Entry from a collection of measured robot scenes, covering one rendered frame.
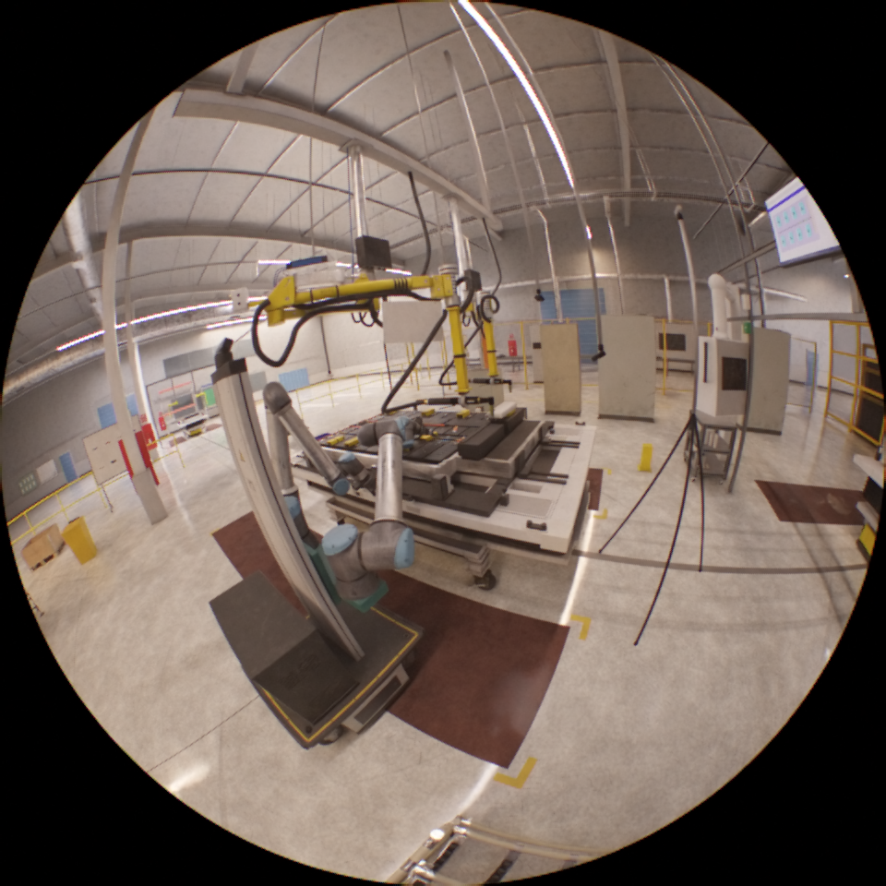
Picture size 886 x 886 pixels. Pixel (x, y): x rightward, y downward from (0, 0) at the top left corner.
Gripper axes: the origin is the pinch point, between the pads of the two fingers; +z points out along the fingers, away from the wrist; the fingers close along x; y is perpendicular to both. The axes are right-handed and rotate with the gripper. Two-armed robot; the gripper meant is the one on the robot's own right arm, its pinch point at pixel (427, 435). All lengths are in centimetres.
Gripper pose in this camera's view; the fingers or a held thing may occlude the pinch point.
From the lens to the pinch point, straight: 225.8
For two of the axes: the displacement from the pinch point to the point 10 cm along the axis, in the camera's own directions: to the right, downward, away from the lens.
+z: 5.1, 2.5, 8.2
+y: -2.0, 9.6, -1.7
